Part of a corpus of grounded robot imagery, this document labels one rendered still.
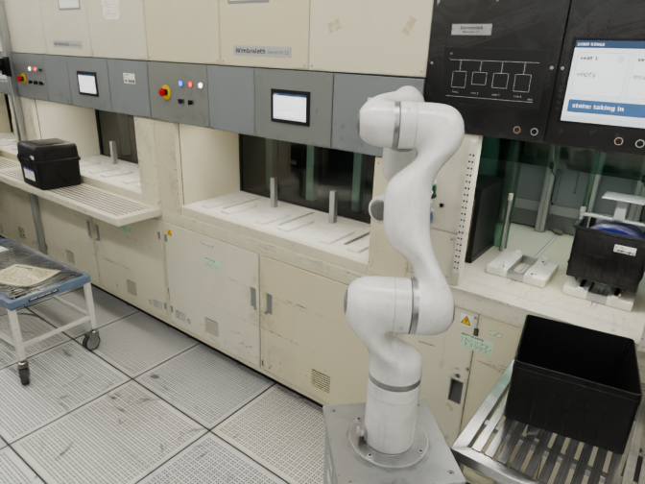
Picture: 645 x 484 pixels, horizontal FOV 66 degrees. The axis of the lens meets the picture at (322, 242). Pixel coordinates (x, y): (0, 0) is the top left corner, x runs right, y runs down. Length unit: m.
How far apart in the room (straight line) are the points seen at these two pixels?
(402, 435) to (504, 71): 1.06
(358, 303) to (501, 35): 0.95
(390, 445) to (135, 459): 1.42
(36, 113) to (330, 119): 2.47
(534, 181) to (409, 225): 1.59
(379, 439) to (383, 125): 0.70
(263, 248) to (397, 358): 1.33
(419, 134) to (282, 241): 1.26
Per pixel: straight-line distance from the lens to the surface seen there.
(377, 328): 1.05
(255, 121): 2.18
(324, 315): 2.19
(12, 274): 3.14
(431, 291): 1.04
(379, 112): 1.07
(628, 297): 1.95
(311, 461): 2.31
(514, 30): 1.63
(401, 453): 1.25
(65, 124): 4.03
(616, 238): 1.84
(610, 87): 1.57
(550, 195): 2.51
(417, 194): 1.04
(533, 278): 1.93
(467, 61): 1.67
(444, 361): 1.97
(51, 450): 2.57
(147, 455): 2.41
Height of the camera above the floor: 1.63
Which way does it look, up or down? 21 degrees down
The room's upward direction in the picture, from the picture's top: 2 degrees clockwise
